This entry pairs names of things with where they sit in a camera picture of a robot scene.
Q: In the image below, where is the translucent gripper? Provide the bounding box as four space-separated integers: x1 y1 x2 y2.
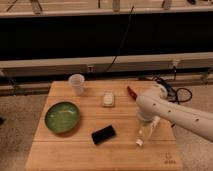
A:
138 116 160 140

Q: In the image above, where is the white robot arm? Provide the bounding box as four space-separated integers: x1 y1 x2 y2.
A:
136 84 213 142

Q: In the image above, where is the white rectangular eraser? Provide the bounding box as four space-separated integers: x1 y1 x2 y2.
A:
103 92 115 107

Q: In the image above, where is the white plastic bottle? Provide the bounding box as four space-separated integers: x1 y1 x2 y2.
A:
136 134 146 147

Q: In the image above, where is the small red brown object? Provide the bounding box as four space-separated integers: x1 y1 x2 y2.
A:
127 86 137 100

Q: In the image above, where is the black rectangular block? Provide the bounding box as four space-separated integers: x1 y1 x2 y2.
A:
91 125 116 145

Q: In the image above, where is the clear plastic cup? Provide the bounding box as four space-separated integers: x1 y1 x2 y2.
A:
68 74 85 95

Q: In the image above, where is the green ceramic bowl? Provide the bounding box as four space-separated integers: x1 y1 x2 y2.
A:
44 102 80 134

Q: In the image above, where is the black cable on floor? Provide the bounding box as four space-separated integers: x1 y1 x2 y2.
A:
138 75 194 105

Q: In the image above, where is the black hanging cable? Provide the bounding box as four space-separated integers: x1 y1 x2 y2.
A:
101 4 135 75

